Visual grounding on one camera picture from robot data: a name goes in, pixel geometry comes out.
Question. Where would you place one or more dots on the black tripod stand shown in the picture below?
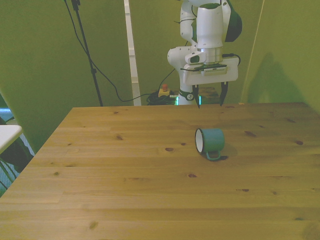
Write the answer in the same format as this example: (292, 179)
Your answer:
(87, 52)

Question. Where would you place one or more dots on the striped fabric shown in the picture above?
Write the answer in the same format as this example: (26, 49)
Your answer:
(13, 160)

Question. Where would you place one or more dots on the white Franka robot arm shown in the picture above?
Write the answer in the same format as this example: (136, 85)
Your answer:
(209, 27)

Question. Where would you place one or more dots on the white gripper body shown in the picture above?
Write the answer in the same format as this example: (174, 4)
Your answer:
(212, 77)

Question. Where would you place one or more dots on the teal enamel mug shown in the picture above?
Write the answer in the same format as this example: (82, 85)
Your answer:
(212, 143)

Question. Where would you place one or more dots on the yellow emergency stop box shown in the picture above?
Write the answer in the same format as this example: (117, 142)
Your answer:
(165, 92)

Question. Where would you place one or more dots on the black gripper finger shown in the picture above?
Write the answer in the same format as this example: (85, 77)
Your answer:
(224, 93)
(197, 96)

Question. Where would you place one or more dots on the small brown wooden table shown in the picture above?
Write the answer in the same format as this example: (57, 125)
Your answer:
(211, 95)

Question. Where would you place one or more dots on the white vertical post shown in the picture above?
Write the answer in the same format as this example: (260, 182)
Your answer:
(132, 52)

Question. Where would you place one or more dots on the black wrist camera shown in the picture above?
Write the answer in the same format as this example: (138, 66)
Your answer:
(203, 67)

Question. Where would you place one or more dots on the white side table top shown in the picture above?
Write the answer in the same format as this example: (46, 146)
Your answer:
(8, 136)

